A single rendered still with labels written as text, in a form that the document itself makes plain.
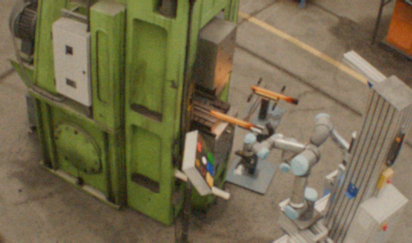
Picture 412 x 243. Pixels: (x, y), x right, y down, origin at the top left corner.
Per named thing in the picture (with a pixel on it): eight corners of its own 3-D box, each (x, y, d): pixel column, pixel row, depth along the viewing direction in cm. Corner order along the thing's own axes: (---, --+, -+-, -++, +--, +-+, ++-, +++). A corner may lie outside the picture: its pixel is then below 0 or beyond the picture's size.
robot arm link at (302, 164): (307, 213, 399) (319, 154, 366) (294, 224, 391) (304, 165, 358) (295, 204, 406) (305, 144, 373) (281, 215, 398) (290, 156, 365)
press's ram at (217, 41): (237, 63, 445) (243, 18, 418) (213, 90, 419) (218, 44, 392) (187, 44, 458) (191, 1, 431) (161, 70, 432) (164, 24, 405)
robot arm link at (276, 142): (327, 142, 373) (272, 130, 409) (317, 150, 366) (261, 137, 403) (329, 158, 377) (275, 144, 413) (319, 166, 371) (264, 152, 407)
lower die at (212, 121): (223, 118, 466) (224, 110, 461) (210, 133, 453) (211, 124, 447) (175, 98, 479) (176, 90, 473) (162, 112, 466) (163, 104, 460)
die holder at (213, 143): (232, 151, 504) (238, 111, 474) (210, 179, 479) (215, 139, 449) (174, 125, 521) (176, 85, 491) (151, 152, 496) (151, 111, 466)
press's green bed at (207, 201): (225, 188, 536) (231, 151, 504) (205, 214, 511) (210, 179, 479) (171, 164, 552) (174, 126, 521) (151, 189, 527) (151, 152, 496)
